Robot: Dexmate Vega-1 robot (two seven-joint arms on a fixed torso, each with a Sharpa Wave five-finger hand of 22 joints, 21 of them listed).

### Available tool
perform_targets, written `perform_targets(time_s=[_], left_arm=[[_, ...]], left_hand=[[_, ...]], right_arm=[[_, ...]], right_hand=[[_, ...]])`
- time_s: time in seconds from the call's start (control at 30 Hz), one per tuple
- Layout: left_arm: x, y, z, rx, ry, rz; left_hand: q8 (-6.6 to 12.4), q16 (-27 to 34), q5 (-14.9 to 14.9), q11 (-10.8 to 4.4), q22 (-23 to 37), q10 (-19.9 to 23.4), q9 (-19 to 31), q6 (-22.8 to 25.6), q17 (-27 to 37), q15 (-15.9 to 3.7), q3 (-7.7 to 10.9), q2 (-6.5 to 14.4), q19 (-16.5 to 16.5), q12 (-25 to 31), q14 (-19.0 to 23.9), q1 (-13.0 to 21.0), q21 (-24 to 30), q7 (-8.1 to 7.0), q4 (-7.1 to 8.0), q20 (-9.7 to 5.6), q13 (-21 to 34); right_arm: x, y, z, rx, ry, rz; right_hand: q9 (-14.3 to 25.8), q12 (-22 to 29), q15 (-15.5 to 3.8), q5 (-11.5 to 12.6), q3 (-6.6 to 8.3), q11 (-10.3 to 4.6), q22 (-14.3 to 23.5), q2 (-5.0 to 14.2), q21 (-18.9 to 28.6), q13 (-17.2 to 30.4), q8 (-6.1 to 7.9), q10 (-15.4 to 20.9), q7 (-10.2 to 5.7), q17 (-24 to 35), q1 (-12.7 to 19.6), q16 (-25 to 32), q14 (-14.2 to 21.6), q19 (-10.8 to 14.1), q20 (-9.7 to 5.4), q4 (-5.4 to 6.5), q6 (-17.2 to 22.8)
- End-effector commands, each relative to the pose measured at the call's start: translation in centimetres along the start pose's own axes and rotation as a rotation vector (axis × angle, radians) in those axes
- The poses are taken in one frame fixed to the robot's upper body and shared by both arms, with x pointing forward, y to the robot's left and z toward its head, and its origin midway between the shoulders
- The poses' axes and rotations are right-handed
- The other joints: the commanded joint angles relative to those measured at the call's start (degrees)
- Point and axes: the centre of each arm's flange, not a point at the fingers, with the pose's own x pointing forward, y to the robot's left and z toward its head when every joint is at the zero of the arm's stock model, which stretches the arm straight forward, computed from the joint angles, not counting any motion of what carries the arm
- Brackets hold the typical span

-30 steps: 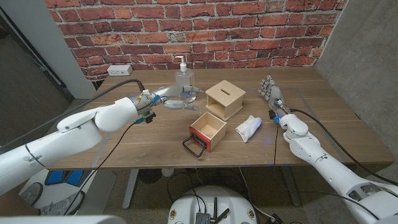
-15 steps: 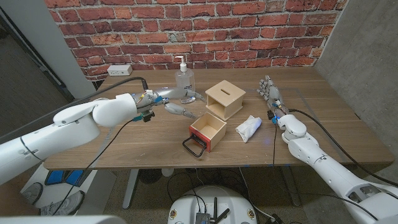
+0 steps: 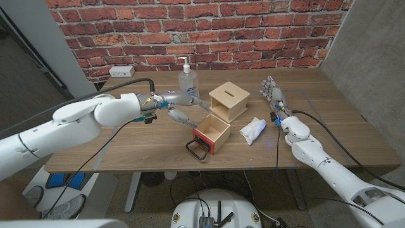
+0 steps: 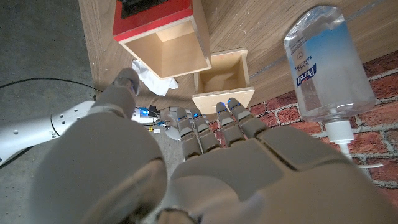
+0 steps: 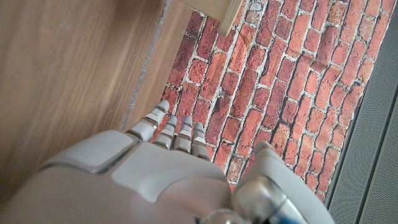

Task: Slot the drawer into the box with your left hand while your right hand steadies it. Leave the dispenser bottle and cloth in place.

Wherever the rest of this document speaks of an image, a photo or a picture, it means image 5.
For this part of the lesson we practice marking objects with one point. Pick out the grey perforated wall panel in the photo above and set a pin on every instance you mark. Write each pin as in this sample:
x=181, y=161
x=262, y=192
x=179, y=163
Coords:
x=370, y=155

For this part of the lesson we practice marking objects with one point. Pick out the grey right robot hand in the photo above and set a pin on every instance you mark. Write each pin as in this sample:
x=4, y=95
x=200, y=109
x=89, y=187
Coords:
x=149, y=177

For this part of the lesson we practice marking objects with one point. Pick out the red brick print backdrop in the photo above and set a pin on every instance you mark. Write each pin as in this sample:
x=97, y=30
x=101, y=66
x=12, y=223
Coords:
x=280, y=87

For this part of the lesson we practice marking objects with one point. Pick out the wooden box with slot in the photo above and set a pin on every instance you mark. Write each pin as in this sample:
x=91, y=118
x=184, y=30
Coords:
x=217, y=11

